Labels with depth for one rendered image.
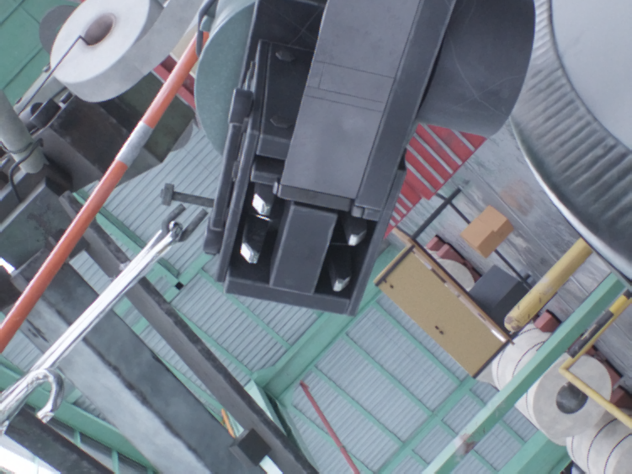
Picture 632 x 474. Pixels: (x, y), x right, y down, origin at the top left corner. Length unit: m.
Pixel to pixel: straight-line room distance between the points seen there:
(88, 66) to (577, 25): 0.69
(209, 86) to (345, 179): 0.17
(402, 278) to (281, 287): 9.77
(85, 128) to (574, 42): 0.80
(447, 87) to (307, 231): 0.10
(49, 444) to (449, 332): 9.59
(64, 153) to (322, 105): 0.90
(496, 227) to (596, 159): 9.24
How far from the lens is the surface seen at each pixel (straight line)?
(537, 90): 0.59
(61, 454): 1.27
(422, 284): 10.37
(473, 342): 10.90
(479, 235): 9.74
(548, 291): 4.36
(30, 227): 1.23
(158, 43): 1.14
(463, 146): 5.58
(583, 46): 0.61
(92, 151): 1.27
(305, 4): 0.53
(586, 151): 0.51
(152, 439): 1.29
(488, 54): 0.43
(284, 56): 0.52
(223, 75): 0.58
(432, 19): 0.40
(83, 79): 1.16
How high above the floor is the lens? 1.45
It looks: level
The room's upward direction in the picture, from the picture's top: 136 degrees counter-clockwise
